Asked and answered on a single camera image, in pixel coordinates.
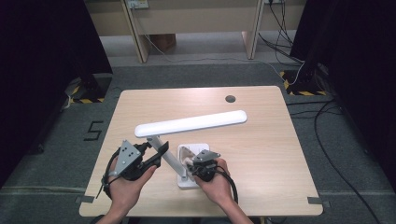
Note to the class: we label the black curtain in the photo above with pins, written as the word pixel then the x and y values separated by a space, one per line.
pixel 40 62
pixel 361 62

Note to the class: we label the person's left hand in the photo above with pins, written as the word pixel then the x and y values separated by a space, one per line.
pixel 127 193

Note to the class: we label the white power strip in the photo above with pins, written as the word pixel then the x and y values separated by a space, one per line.
pixel 137 3

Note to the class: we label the person's right hand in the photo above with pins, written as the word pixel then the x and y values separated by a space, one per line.
pixel 214 189

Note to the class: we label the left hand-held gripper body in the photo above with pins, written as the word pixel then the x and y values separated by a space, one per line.
pixel 127 158

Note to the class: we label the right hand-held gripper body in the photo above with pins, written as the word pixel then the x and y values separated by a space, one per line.
pixel 205 169

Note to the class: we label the beige wooden desk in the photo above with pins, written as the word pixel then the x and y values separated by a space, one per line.
pixel 193 18

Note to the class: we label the white desk lamp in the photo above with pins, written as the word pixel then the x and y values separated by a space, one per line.
pixel 190 123

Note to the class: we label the black stand base hazard tape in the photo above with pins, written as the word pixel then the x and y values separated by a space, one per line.
pixel 303 84
pixel 90 90

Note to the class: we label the brown cardboard box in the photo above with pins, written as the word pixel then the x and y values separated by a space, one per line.
pixel 162 42

